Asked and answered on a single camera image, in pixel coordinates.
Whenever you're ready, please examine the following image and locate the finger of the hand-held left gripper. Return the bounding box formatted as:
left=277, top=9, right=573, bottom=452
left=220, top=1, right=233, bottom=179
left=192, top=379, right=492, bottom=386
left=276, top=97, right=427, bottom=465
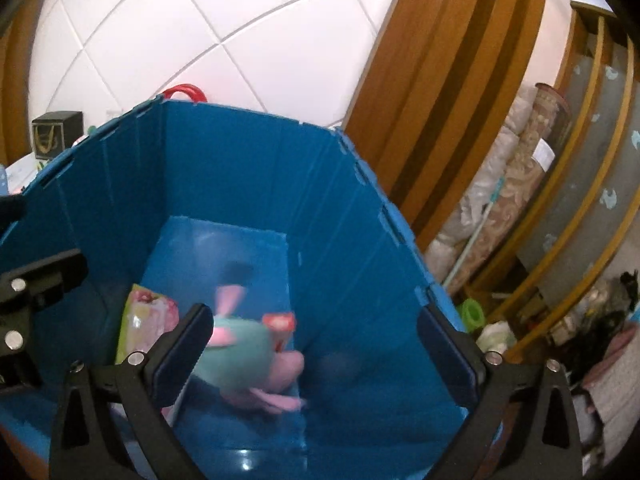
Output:
left=0, top=247, right=89, bottom=396
left=0, top=194, right=27, bottom=233

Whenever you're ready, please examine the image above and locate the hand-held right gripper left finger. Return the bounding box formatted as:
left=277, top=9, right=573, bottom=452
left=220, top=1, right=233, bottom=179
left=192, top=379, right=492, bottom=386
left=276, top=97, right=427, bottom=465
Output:
left=48, top=302, right=216, bottom=480

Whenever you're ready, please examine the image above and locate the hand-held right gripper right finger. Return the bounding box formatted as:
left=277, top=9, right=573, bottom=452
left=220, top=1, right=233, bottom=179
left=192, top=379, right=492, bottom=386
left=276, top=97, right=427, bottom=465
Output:
left=416, top=304, right=585, bottom=480

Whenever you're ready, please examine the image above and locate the teal and pink plush toy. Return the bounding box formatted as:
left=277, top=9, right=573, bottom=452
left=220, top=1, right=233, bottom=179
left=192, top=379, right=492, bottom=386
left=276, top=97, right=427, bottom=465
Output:
left=192, top=282, right=308, bottom=413

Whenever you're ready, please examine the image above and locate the blue plastic storage box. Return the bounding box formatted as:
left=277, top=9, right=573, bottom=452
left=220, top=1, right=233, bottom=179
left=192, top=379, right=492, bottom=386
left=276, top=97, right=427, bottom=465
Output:
left=0, top=97, right=503, bottom=480

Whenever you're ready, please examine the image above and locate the cloth-covered round desktop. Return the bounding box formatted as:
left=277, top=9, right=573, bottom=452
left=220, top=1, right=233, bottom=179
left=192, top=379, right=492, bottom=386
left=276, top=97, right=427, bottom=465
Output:
left=0, top=155, right=51, bottom=197

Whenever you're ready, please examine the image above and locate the green foam roll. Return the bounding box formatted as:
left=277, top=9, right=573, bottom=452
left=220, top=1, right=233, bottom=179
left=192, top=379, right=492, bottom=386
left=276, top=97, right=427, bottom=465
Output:
left=460, top=299, right=487, bottom=334

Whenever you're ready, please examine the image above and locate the green and pink snack packet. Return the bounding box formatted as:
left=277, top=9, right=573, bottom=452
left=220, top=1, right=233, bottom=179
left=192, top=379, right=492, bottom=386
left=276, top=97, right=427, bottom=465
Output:
left=115, top=284, right=182, bottom=426

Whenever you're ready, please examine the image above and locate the pale mop pole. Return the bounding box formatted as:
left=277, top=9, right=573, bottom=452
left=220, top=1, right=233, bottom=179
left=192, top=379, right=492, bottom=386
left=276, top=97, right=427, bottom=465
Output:
left=444, top=180, right=507, bottom=287

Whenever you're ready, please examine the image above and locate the pale grey rolled carpet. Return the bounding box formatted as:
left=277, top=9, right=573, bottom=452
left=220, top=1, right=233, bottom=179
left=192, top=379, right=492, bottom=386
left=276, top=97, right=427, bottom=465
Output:
left=425, top=87, right=538, bottom=281

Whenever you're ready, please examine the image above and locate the pile of dark clutter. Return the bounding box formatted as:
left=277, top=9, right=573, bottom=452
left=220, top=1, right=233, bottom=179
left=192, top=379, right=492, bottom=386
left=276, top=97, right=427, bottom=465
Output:
left=570, top=270, right=640, bottom=386

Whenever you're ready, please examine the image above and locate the pink cloth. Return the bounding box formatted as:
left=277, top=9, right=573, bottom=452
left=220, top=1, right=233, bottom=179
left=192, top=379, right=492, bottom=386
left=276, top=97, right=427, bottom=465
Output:
left=582, top=322, right=640, bottom=391

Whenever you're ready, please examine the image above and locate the beige patterned rolled carpet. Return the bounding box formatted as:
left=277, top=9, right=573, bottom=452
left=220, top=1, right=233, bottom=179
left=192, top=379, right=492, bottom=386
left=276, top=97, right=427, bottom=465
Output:
left=445, top=82, right=572, bottom=296

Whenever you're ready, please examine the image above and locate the red plastic case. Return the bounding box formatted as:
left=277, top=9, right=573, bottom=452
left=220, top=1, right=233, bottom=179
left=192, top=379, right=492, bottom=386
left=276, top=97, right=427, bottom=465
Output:
left=162, top=85, right=208, bottom=104

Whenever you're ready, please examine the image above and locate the wooden framed grey panel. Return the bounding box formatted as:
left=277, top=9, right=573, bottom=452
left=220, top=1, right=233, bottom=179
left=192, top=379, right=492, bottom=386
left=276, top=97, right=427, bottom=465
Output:
left=470, top=0, right=640, bottom=361

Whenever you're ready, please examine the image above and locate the wooden door frame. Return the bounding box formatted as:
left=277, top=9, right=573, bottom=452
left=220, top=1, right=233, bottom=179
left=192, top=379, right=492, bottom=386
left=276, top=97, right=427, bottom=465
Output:
left=342, top=0, right=551, bottom=251

